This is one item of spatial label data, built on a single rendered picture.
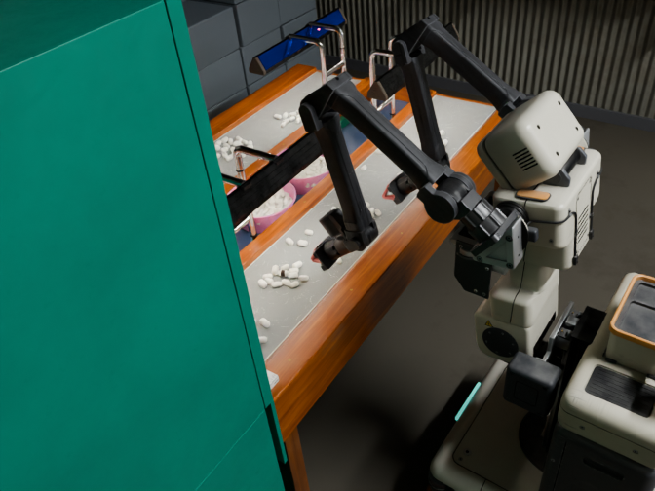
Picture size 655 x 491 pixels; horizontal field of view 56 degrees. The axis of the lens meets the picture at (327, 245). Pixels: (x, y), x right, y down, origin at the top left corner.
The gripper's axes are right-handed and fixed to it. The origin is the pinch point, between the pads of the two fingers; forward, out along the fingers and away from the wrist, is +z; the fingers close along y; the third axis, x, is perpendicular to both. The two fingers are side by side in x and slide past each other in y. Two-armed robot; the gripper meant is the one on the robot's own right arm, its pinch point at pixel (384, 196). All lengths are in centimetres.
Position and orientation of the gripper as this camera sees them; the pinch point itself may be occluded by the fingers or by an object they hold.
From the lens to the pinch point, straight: 208.0
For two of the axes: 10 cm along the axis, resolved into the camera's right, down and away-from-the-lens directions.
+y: -5.6, 5.6, -6.2
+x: 6.0, 7.8, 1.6
